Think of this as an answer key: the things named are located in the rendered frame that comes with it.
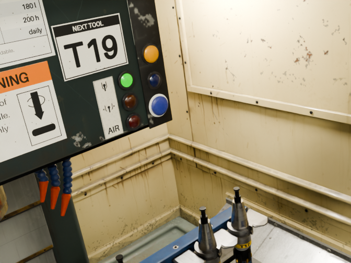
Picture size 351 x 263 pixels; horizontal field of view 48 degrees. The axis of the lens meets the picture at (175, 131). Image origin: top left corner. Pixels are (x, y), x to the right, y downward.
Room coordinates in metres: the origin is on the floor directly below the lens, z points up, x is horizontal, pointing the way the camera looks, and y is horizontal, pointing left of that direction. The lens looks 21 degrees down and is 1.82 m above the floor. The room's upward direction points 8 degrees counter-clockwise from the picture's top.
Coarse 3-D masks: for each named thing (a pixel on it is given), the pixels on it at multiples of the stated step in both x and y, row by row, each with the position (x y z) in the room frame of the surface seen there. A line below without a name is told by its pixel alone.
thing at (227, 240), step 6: (222, 228) 0.84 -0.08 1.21; (216, 234) 0.81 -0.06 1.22; (222, 234) 0.81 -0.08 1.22; (228, 234) 0.80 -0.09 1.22; (222, 240) 0.79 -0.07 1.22; (228, 240) 0.78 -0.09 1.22; (234, 240) 0.78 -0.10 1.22; (222, 246) 0.77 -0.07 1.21; (228, 246) 0.76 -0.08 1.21; (234, 246) 0.76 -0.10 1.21
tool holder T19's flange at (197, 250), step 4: (216, 240) 0.78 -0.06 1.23; (196, 244) 0.77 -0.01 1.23; (220, 244) 0.76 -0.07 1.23; (196, 248) 0.76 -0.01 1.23; (216, 248) 0.75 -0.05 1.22; (220, 248) 0.75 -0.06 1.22; (196, 252) 0.75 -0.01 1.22; (200, 252) 0.74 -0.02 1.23; (204, 252) 0.74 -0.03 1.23; (208, 252) 0.74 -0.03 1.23; (212, 252) 0.73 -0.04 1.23; (216, 252) 0.75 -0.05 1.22; (220, 252) 0.75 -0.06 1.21; (200, 256) 0.74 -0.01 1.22; (204, 256) 0.73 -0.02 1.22; (208, 256) 0.73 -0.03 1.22; (212, 256) 0.73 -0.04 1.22; (216, 256) 0.75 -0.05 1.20; (220, 256) 0.74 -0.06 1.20; (208, 260) 0.73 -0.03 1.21; (212, 260) 0.73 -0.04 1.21
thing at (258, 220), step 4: (248, 212) 0.88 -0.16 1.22; (252, 212) 0.88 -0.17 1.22; (256, 212) 0.88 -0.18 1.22; (248, 216) 0.87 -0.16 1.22; (252, 216) 0.87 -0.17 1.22; (256, 216) 0.86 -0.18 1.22; (260, 216) 0.86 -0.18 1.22; (264, 216) 0.86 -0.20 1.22; (252, 220) 0.85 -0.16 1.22; (256, 220) 0.84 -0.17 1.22; (260, 220) 0.84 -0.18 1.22; (264, 220) 0.84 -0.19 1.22; (256, 224) 0.83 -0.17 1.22; (260, 224) 0.83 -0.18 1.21; (264, 224) 0.83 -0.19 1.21
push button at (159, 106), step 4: (160, 96) 0.58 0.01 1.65; (156, 100) 0.58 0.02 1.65; (160, 100) 0.58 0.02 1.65; (164, 100) 0.58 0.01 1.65; (152, 104) 0.57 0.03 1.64; (156, 104) 0.57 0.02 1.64; (160, 104) 0.58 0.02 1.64; (164, 104) 0.58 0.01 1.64; (152, 108) 0.57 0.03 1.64; (156, 108) 0.57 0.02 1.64; (160, 108) 0.58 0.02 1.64; (164, 108) 0.58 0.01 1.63; (156, 112) 0.57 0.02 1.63; (160, 112) 0.58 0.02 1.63; (164, 112) 0.58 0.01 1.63
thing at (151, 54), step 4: (148, 48) 0.58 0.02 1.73; (152, 48) 0.58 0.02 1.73; (156, 48) 0.59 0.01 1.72; (144, 52) 0.58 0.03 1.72; (148, 52) 0.58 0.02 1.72; (152, 52) 0.58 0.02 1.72; (156, 52) 0.58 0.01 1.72; (144, 56) 0.58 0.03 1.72; (148, 56) 0.58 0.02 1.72; (152, 56) 0.58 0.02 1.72; (156, 56) 0.58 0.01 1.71; (148, 60) 0.58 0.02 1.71; (152, 60) 0.58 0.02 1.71; (156, 60) 0.58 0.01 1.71
